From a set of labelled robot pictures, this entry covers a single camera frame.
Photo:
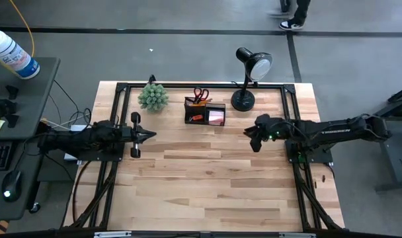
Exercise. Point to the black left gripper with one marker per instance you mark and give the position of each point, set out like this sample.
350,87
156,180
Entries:
135,135

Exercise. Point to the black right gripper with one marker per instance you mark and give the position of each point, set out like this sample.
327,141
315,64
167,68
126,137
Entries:
272,129

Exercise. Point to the pink sticky notes pad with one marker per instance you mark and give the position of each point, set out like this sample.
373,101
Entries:
216,118

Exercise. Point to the orange eraser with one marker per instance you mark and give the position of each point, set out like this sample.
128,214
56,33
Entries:
197,117

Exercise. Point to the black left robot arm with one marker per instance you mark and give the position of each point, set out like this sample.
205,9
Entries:
82,137

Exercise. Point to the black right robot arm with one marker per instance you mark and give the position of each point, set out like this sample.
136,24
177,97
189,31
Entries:
336,132

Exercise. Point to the black mesh desk organizer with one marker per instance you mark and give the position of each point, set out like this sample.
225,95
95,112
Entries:
192,110

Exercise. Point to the black desk lamp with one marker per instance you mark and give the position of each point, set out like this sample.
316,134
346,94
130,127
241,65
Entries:
242,100

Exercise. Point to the green artificial potted plant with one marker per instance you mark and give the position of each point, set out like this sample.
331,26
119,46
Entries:
153,97

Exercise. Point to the small black clamp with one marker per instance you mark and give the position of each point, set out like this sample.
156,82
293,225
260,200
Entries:
151,79

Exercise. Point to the white power brick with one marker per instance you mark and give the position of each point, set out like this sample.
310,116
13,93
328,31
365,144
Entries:
78,128

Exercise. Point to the small white block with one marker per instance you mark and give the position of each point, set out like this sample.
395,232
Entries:
70,157

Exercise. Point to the black side desk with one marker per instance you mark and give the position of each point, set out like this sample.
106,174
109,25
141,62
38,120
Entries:
29,99

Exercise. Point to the person's feet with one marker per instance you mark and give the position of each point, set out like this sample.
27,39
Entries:
301,10

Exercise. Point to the black caster wheel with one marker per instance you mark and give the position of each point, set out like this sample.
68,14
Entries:
34,207

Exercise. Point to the black computer mouse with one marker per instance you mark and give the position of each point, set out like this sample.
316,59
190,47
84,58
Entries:
12,185

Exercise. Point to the black desk device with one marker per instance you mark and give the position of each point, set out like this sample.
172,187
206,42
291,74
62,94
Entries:
4,107

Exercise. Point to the grey metal stand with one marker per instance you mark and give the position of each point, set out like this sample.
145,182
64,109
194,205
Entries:
392,185

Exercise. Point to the white wipes canister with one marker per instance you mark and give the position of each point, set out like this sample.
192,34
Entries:
12,54

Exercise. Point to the black metal table frame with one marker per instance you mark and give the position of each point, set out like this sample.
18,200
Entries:
204,85

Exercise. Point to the silver bracket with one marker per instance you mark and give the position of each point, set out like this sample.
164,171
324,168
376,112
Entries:
111,234
297,235

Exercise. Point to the small black bracket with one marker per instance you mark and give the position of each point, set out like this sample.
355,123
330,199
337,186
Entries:
12,92

